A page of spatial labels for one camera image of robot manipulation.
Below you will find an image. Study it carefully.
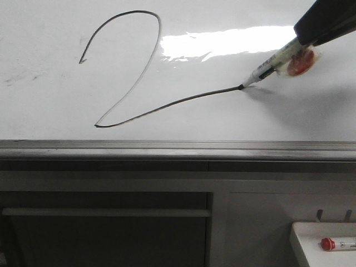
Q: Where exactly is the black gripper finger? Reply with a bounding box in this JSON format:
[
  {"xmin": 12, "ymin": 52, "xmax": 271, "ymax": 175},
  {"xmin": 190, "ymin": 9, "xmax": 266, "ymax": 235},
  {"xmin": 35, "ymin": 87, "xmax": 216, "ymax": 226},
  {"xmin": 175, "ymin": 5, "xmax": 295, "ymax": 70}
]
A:
[{"xmin": 294, "ymin": 0, "xmax": 355, "ymax": 46}]

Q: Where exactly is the red round magnet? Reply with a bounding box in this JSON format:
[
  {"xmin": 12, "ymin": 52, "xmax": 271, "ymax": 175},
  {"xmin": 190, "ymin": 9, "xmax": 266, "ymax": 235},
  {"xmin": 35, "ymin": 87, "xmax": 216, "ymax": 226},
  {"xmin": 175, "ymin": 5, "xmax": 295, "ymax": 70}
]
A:
[{"xmin": 276, "ymin": 46, "xmax": 322, "ymax": 78}]

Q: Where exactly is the black whiteboard marker pen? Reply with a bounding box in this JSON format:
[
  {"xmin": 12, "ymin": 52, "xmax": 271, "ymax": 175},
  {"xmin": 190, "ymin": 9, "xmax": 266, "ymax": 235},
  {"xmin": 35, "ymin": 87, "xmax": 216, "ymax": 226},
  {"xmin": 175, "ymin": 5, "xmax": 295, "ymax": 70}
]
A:
[{"xmin": 239, "ymin": 37, "xmax": 306, "ymax": 90}]

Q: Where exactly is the white whiteboard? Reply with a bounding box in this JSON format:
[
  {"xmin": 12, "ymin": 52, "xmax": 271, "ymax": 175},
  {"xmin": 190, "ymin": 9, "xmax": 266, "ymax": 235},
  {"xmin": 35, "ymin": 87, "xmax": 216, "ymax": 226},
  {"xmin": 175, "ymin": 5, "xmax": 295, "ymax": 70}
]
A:
[{"xmin": 1, "ymin": 1, "xmax": 355, "ymax": 141}]

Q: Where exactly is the grey aluminium whiteboard ledge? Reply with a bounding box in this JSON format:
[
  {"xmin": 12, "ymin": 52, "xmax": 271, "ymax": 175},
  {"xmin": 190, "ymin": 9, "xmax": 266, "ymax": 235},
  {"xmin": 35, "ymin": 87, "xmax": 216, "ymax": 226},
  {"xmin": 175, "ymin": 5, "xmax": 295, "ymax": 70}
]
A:
[{"xmin": 1, "ymin": 140, "xmax": 355, "ymax": 161}]

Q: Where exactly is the left metal tray hook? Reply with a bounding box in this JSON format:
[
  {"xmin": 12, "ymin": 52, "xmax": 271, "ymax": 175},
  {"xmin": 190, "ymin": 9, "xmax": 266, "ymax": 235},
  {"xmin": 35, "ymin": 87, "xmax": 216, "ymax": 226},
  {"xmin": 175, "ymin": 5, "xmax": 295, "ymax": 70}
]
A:
[{"xmin": 315, "ymin": 209, "xmax": 323, "ymax": 223}]

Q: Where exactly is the metal tray hook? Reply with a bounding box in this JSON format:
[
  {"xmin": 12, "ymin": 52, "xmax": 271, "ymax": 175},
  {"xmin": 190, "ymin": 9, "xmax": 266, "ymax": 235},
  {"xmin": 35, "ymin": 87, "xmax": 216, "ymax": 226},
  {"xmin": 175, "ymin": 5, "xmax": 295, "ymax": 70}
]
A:
[
  {"xmin": 344, "ymin": 210, "xmax": 352, "ymax": 223},
  {"xmin": 315, "ymin": 209, "xmax": 323, "ymax": 223}
]

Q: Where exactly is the right metal tray hook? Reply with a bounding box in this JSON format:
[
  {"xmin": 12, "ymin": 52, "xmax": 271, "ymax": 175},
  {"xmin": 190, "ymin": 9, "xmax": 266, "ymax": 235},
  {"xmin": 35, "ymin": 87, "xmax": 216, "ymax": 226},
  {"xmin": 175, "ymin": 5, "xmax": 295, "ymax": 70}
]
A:
[{"xmin": 344, "ymin": 210, "xmax": 352, "ymax": 223}]

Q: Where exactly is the white marker tray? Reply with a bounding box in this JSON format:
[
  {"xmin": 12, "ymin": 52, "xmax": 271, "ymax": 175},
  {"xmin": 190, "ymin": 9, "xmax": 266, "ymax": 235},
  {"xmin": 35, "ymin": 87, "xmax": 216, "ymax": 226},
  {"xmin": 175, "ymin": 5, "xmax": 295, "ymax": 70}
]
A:
[{"xmin": 290, "ymin": 222, "xmax": 355, "ymax": 266}]

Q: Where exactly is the red capped marker pen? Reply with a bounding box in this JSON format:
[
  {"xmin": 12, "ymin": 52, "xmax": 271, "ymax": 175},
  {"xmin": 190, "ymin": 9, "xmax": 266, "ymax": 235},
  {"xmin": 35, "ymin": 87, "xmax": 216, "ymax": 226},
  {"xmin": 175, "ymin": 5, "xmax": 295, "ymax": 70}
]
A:
[{"xmin": 321, "ymin": 237, "xmax": 355, "ymax": 251}]

